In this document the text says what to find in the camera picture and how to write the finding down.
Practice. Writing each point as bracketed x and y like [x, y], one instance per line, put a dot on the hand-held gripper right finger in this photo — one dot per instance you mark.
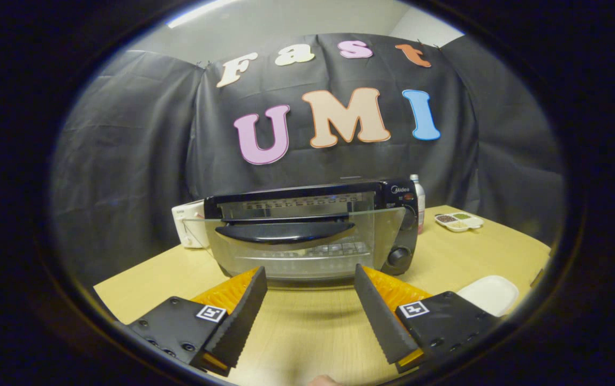
[380, 319]

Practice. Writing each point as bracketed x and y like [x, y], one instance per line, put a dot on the white divided seasoning dish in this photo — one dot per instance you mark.
[458, 220]

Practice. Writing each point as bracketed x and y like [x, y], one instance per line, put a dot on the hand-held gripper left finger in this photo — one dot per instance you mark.
[240, 316]

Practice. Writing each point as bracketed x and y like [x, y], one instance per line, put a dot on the clear bottle with red label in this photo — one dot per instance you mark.
[420, 201]

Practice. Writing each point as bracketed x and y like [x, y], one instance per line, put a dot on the white rectangular plate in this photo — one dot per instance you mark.
[488, 295]

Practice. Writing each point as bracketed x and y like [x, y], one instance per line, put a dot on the black backdrop cloth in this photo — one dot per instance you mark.
[141, 150]

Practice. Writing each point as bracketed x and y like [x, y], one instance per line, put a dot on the white pop-up toaster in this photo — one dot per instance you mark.
[187, 225]

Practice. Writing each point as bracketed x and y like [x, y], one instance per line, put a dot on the black toaster oven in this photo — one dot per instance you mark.
[307, 230]

